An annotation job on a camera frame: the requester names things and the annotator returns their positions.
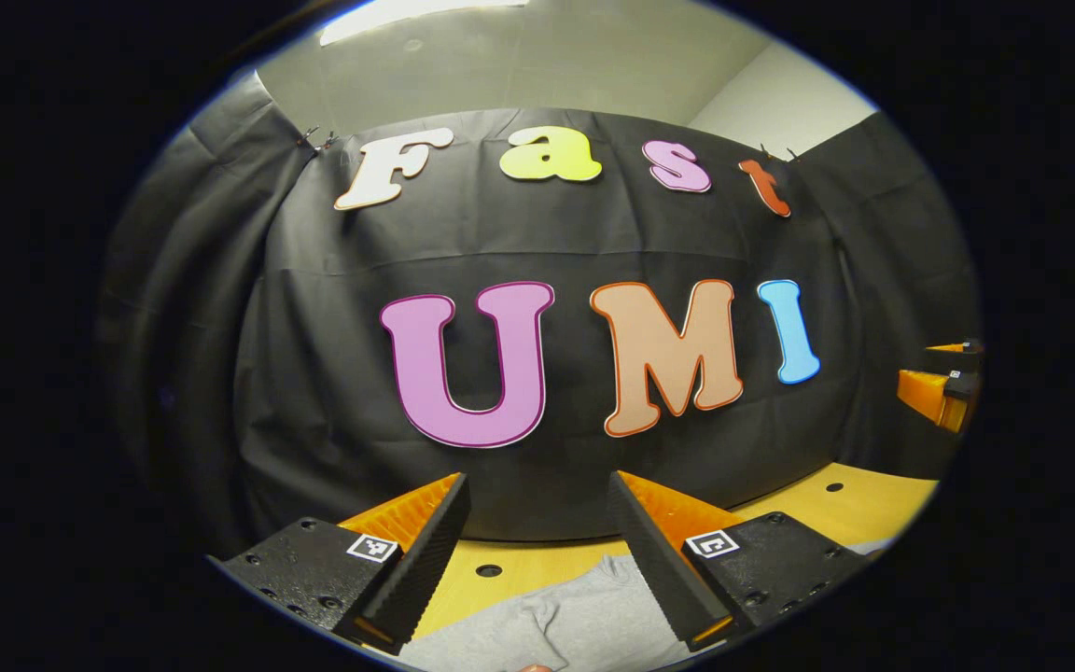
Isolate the black backdrop cloth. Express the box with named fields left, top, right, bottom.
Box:
left=94, top=70, right=984, bottom=561

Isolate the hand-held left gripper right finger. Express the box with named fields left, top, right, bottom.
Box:
left=607, top=471, right=876, bottom=653

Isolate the grey sweatshirt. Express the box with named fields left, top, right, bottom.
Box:
left=398, top=539, right=893, bottom=672

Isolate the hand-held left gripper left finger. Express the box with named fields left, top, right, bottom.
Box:
left=218, top=472, right=473, bottom=655

